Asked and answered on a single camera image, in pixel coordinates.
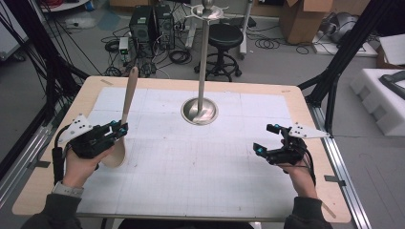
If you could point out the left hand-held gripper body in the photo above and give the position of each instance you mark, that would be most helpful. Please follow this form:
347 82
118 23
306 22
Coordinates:
89 143

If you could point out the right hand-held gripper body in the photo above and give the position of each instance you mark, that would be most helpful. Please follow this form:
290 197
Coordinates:
286 152

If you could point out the wooden spoon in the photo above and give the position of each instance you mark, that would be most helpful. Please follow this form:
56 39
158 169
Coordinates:
130 92

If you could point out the person's left hand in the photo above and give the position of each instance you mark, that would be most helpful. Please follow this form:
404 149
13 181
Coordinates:
78 168

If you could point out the person's right hand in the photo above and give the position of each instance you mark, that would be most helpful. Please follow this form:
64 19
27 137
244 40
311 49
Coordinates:
301 181

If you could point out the grey wristwatch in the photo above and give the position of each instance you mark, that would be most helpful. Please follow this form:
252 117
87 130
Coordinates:
68 190

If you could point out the black tape strip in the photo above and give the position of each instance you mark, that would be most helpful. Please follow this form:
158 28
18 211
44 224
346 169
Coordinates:
334 180
39 164

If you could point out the white grid mat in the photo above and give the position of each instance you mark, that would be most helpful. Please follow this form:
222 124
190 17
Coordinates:
207 178

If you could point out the small white power device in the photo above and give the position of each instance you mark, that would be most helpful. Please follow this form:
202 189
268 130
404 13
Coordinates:
123 44

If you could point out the metal utensil stand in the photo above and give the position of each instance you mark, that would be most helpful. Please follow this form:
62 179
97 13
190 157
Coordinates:
203 63

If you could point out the white foam block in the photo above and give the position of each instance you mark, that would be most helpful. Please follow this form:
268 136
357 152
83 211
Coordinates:
379 105

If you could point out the black round stool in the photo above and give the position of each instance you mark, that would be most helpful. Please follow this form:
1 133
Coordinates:
224 36

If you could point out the person's dark clothing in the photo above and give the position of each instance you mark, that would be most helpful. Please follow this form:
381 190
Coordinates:
184 224

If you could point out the black computer tower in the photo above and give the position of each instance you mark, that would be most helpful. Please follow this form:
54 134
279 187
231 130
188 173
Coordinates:
141 24
165 27

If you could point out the cardboard box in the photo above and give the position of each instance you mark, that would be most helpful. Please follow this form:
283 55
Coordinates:
302 22

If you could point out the grey rounded device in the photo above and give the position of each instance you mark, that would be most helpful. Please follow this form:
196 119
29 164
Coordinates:
342 27

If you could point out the dark curved tool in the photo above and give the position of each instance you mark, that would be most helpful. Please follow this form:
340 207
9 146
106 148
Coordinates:
393 82

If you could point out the white box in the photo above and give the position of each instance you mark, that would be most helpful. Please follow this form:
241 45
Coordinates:
394 49

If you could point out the aluminium rail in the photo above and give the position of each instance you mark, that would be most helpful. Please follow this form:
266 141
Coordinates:
19 171
345 178

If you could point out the black frame stand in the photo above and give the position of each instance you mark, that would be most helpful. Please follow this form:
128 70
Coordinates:
47 73
344 54

